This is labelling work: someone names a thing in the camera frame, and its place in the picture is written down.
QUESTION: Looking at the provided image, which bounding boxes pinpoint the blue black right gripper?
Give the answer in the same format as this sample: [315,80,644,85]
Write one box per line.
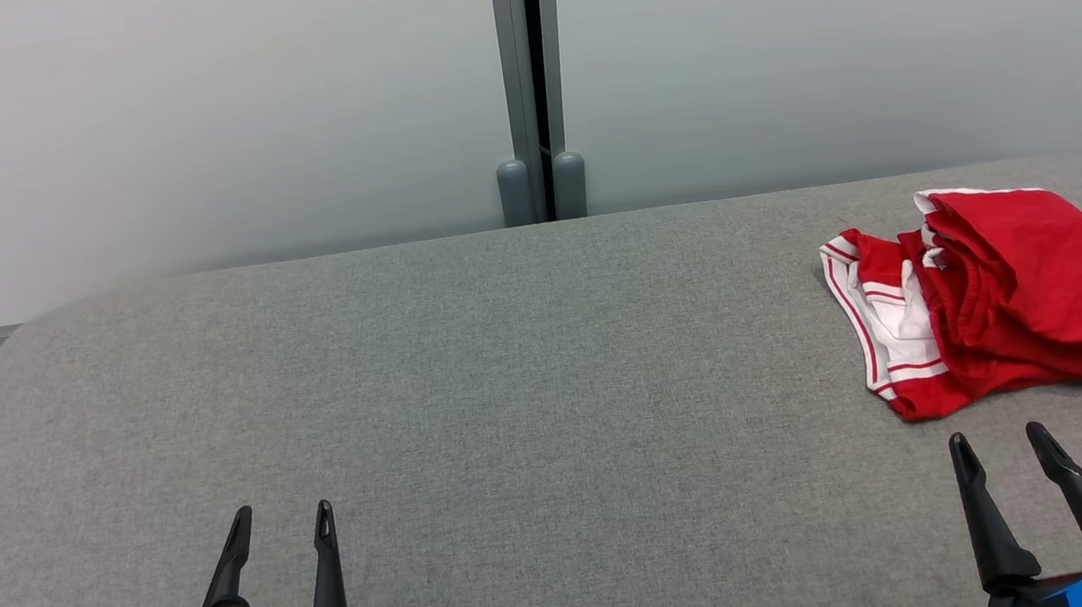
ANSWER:
[947,417,1082,607]

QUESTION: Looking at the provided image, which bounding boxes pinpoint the red Bulls jersey shirt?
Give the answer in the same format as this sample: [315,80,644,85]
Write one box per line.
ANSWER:
[817,204,1082,430]

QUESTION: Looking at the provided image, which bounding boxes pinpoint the red white-trimmed shorts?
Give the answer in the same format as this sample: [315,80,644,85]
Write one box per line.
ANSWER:
[895,174,1082,381]

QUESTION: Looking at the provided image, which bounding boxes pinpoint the grey metal partition post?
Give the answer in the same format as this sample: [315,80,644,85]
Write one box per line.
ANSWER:
[478,0,591,228]

